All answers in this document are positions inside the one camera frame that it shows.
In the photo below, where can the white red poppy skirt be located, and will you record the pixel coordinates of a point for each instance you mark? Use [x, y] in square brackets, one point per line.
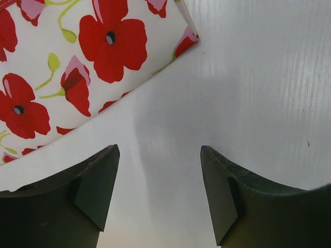
[64, 62]

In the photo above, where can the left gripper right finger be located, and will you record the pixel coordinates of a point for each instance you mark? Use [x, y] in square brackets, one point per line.
[248, 210]

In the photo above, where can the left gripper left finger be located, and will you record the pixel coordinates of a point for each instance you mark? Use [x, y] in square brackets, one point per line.
[68, 209]

